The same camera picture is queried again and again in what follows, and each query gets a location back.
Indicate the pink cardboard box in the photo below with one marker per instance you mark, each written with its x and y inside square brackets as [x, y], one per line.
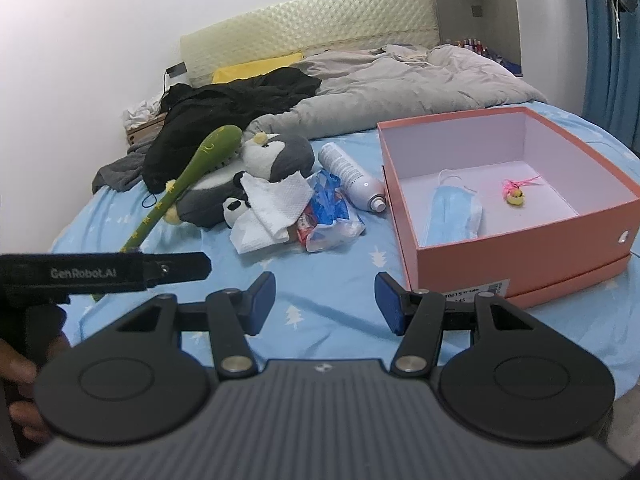
[500, 260]

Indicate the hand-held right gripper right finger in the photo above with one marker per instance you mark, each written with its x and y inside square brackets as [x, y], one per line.
[387, 301]

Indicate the green plush stick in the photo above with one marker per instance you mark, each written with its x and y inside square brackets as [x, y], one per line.
[200, 160]

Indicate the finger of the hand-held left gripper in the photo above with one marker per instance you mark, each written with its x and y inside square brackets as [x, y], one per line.
[180, 267]

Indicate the person's left hand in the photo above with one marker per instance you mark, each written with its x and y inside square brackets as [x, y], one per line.
[17, 367]

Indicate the red snack packet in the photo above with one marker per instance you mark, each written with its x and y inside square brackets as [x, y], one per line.
[305, 227]

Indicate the yellow pillow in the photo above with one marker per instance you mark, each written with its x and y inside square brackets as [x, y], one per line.
[255, 67]

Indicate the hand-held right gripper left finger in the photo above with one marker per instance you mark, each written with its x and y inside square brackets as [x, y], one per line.
[263, 301]

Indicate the blue printed bed sheet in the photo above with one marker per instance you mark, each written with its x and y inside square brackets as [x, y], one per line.
[325, 285]

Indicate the white crumpled cloth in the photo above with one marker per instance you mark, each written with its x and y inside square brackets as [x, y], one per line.
[140, 112]

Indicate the grey penguin plush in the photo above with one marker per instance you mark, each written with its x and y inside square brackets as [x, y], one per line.
[285, 155]

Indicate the cream quilted headboard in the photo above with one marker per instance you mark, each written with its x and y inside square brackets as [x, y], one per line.
[310, 20]

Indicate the brown cardboard box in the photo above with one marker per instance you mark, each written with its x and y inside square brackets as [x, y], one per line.
[145, 132]

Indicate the blue curtain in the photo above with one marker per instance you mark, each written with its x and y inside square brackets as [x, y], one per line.
[607, 75]

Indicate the white spray can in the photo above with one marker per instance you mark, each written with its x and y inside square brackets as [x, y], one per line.
[350, 172]

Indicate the small panda plush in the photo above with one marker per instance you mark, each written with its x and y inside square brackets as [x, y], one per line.
[234, 208]

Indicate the blue item in niche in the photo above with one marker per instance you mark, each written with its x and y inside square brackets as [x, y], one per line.
[511, 66]

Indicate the blue face mask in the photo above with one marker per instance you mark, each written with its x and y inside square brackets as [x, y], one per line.
[450, 210]

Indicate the black wall charger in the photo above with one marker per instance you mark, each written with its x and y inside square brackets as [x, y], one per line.
[176, 69]

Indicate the black clothing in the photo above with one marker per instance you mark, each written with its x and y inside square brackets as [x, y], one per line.
[225, 105]

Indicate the white paper tissue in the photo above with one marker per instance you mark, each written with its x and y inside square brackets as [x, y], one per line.
[272, 200]

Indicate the grey duvet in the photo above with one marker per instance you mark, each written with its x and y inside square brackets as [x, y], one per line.
[400, 85]

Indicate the grey wall switch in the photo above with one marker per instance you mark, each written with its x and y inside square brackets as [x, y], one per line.
[477, 10]

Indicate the dark grey garment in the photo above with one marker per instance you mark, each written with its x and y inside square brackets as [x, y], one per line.
[117, 170]

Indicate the row of small bottles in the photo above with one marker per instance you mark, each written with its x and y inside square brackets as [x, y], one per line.
[470, 45]

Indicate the blue plastic bag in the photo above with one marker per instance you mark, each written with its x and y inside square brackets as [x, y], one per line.
[327, 200]

